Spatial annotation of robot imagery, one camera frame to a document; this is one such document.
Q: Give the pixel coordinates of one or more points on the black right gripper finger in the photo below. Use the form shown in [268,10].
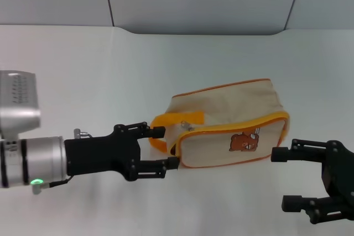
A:
[298,151]
[309,205]

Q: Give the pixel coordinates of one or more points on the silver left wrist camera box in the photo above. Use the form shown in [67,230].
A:
[18,103]

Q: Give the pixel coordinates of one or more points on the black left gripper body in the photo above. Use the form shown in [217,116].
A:
[99,154]

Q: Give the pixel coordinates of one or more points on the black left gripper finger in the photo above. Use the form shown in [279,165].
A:
[138,131]
[150,168]

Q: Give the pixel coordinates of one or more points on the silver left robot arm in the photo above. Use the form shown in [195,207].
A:
[33,158]

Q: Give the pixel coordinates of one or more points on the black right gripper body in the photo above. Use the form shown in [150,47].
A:
[338,172]

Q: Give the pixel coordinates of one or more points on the beige orange-trimmed bear food bag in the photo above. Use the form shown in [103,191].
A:
[235,125]

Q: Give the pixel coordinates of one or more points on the silver metal zipper pull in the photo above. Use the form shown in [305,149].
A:
[188,126]

